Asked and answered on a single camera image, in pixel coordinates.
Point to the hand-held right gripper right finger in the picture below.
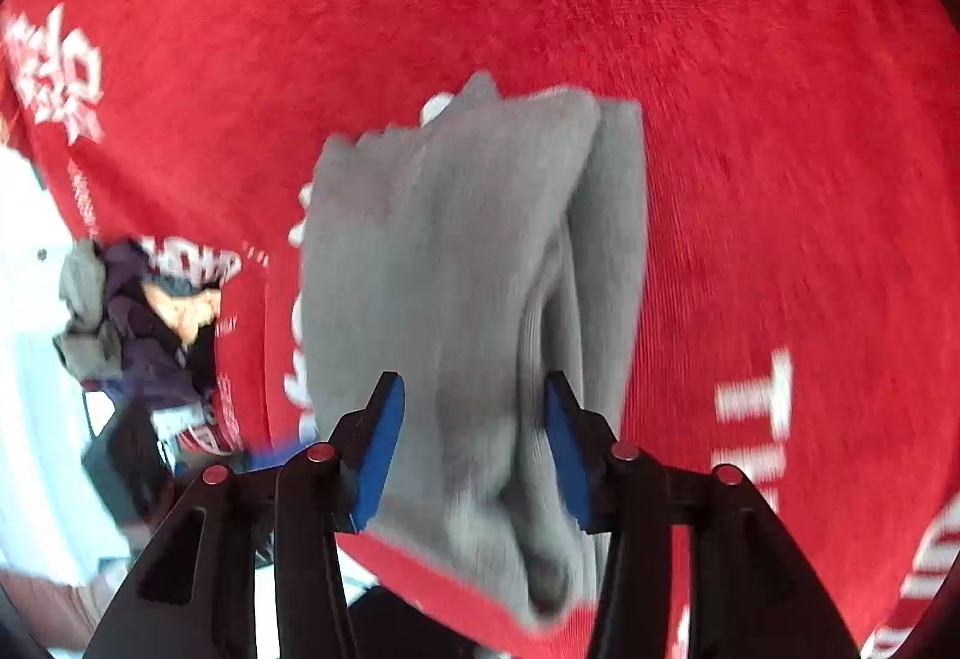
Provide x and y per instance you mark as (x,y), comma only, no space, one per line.
(562,434)

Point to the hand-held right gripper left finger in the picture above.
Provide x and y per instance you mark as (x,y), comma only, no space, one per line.
(379,456)

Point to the grey knit garment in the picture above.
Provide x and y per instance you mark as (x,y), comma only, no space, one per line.
(450,269)

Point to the red white striped cloth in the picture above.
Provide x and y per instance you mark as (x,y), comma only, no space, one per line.
(206,438)

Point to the orange cloth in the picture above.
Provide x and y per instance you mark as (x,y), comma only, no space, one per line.
(187,314)

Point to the purple crumpled garment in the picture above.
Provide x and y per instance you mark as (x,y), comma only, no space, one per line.
(142,344)

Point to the red printed blanket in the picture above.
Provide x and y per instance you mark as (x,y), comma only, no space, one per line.
(750,179)

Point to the grey crumpled garment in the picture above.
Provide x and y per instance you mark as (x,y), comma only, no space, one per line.
(86,299)

